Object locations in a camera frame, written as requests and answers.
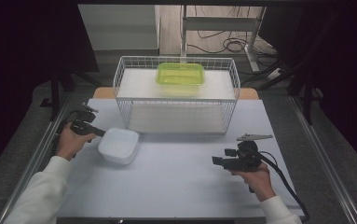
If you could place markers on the white power strip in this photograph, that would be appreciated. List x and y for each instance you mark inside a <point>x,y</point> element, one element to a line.
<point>274,74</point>

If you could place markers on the person's right hand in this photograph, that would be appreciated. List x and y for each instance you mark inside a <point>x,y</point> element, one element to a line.
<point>258,182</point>

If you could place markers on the person's left hand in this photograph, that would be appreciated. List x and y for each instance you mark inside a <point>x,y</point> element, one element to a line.
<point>69,143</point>

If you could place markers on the aluminium rail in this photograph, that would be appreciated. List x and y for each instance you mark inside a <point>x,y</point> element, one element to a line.
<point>34,158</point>
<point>325,161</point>

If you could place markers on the white metal desk frame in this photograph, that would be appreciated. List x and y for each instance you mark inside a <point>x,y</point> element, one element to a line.
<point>219,23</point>

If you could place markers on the pale blue table mat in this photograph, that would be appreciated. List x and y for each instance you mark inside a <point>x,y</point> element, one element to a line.
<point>182,180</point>

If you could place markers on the green lidded food container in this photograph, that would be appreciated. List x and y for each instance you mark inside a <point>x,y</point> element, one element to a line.
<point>179,74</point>

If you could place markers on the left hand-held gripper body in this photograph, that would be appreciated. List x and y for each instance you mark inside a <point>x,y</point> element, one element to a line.
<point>83,121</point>

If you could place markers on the black tripod stand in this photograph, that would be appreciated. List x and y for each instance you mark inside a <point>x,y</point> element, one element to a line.
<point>306,102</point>
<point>54,93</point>

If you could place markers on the dark curtain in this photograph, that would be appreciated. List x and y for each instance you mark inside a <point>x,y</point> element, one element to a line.
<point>27,46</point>
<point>337,62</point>

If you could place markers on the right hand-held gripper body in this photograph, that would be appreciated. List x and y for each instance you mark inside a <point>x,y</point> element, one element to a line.
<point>247,158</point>

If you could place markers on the white cabinet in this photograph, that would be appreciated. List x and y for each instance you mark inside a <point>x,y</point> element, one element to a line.
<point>120,28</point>

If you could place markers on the white food container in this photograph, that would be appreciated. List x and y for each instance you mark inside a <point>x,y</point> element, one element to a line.
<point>118,144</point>

